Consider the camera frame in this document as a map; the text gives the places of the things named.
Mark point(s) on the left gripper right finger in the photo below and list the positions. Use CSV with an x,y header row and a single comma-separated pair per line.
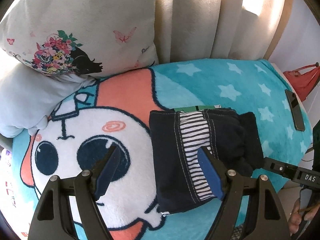
x,y
226,185

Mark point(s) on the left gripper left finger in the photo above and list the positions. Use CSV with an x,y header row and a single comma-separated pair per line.
x,y
89,186

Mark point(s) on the striped navy kids pants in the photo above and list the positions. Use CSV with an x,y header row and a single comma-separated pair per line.
x,y
181,140

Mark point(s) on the turquoise star cartoon blanket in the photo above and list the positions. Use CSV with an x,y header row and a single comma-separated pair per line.
x,y
115,112

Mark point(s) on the red bag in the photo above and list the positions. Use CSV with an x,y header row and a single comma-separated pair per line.
x,y
303,79

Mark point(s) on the light blue pillow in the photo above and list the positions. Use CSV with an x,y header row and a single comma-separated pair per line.
x,y
28,97

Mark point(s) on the floral butterfly cream pillow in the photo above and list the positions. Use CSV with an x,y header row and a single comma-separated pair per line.
x,y
85,37

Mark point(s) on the beige curtain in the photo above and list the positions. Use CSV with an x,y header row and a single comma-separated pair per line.
x,y
223,29

